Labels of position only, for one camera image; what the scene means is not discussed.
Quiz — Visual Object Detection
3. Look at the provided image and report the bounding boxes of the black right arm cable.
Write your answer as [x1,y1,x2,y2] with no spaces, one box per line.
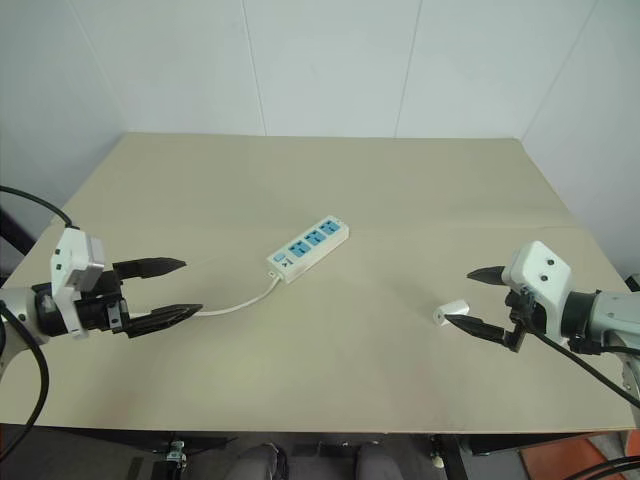
[529,328,640,417]

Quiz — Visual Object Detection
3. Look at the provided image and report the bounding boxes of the grey rounded shape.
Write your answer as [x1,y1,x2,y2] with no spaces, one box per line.
[233,443,292,480]
[353,443,397,480]

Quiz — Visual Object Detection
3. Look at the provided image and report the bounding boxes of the white plug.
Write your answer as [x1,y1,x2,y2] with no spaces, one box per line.
[431,298,473,329]

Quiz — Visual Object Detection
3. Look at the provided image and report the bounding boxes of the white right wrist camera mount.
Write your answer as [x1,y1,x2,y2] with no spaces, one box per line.
[501,240,573,347]

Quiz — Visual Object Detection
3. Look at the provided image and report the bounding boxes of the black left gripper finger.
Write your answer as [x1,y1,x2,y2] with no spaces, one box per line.
[112,256,188,282]
[126,303,204,339]

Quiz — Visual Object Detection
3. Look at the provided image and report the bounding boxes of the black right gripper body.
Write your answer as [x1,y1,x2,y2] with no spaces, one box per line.
[503,286,542,354]

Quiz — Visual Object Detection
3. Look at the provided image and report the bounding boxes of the metal table bracket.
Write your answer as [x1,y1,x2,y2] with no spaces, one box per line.
[164,438,190,472]

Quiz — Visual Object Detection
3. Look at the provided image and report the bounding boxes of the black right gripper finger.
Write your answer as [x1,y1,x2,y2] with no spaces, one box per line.
[444,313,512,347]
[465,265,507,287]

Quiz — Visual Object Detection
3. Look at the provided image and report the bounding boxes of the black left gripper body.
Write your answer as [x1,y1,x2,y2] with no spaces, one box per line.
[74,264,133,338]

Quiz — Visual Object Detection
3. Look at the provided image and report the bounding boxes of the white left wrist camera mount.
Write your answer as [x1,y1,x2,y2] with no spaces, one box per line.
[49,228,109,341]

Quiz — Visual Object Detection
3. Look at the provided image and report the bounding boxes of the white blue power strip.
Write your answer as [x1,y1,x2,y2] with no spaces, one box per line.
[264,214,351,285]

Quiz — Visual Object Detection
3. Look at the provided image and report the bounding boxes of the black table leg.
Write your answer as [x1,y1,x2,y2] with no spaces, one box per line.
[432,433,469,480]

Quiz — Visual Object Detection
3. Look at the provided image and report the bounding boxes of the white power cable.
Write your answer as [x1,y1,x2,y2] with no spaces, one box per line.
[192,269,281,319]

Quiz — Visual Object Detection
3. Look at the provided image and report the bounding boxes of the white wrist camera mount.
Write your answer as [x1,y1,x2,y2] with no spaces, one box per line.
[501,240,573,347]
[49,228,109,341]

